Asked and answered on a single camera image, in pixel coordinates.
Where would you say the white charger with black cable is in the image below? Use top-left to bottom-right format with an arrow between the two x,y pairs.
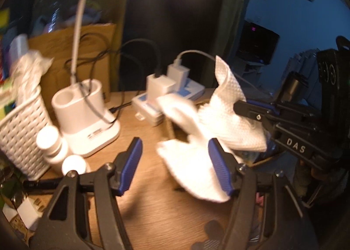
147,74 -> 176,100

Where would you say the white charging cable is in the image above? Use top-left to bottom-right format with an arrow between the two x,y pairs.
174,50 -> 272,94

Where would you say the black charging cable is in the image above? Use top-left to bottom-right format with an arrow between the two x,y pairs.
120,39 -> 161,79

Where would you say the small white box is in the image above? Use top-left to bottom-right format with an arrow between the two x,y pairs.
16,197 -> 45,229

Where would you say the white tissue in basket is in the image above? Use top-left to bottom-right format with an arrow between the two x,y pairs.
10,34 -> 54,104

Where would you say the black computer monitor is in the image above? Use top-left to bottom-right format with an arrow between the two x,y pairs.
236,19 -> 280,65

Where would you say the small white bottle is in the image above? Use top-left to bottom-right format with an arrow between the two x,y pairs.
62,155 -> 88,177
36,125 -> 69,172

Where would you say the brown paper bag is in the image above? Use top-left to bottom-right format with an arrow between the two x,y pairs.
28,22 -> 117,103

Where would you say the yellow curtain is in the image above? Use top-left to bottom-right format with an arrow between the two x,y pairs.
212,0 -> 250,57

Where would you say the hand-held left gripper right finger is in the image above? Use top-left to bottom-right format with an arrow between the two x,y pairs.
207,138 -> 319,250

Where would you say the white embossed paper towel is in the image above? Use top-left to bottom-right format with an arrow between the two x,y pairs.
157,55 -> 268,203

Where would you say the white desk lamp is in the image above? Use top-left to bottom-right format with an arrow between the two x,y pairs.
51,0 -> 214,158

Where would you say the steel tumbler with black lid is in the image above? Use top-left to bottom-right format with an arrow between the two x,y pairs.
276,70 -> 310,103

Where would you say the black lamp cable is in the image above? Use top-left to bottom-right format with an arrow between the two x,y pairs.
65,33 -> 132,125

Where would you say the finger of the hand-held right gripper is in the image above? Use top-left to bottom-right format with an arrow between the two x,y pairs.
245,99 -> 283,116
233,101 -> 277,131

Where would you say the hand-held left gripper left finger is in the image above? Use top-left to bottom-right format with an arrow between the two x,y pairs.
30,137 -> 143,250

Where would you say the white power strip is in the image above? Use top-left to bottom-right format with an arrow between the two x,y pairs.
132,80 -> 206,127

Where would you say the white woven basket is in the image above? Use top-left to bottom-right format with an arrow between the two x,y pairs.
0,85 -> 54,180

